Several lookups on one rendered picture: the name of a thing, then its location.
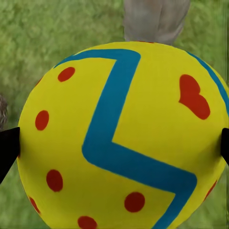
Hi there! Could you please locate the easter egg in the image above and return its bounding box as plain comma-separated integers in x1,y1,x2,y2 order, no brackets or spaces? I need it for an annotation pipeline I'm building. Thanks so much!
16,41,229,229

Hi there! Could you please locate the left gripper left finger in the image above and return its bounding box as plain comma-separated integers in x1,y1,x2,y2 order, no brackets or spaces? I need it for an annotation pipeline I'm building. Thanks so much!
0,127,20,184

